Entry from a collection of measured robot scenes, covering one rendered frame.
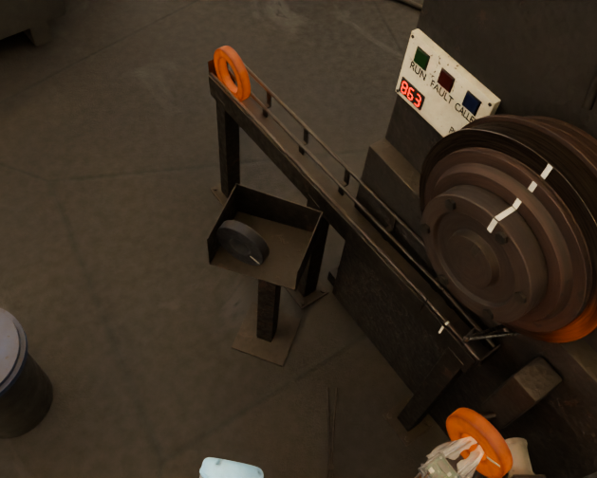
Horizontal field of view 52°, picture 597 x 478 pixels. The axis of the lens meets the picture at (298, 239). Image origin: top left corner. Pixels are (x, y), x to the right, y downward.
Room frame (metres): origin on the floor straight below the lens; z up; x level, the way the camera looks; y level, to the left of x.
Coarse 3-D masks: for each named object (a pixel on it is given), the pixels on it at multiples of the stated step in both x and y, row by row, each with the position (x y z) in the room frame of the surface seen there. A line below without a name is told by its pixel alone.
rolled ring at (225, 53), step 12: (228, 48) 1.55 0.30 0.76; (216, 60) 1.57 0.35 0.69; (228, 60) 1.51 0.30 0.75; (240, 60) 1.51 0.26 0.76; (216, 72) 1.57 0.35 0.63; (228, 72) 1.57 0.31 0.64; (240, 72) 1.47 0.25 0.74; (228, 84) 1.54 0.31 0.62; (240, 84) 1.46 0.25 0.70; (240, 96) 1.46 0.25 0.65
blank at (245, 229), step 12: (228, 228) 0.88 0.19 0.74; (240, 228) 0.88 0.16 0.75; (228, 240) 0.88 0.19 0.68; (240, 240) 0.86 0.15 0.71; (252, 240) 0.85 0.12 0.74; (264, 240) 0.87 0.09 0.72; (240, 252) 0.87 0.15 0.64; (252, 252) 0.84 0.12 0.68; (264, 252) 0.84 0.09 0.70; (252, 264) 0.85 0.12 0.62
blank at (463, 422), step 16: (448, 416) 0.42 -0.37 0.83; (464, 416) 0.40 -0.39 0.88; (480, 416) 0.40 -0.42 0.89; (448, 432) 0.40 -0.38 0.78; (464, 432) 0.38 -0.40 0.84; (480, 432) 0.37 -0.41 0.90; (496, 432) 0.37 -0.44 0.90; (496, 448) 0.34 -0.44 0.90; (480, 464) 0.33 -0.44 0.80; (496, 464) 0.32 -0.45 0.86; (512, 464) 0.33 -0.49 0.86
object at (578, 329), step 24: (456, 144) 0.82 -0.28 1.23; (480, 144) 0.79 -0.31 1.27; (504, 144) 0.76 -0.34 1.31; (528, 144) 0.74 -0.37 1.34; (552, 144) 0.75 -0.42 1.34; (432, 168) 0.85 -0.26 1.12; (552, 168) 0.69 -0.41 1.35; (576, 168) 0.70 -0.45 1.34; (576, 192) 0.65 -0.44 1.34; (576, 216) 0.63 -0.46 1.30; (528, 336) 0.57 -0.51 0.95; (552, 336) 0.54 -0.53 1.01; (576, 336) 0.52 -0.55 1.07
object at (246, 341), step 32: (256, 192) 1.03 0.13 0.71; (256, 224) 1.00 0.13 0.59; (288, 224) 1.00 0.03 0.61; (320, 224) 0.98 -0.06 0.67; (224, 256) 0.88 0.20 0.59; (288, 256) 0.89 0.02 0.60; (256, 320) 0.96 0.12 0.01; (288, 320) 0.97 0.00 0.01; (256, 352) 0.83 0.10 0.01; (288, 352) 0.84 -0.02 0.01
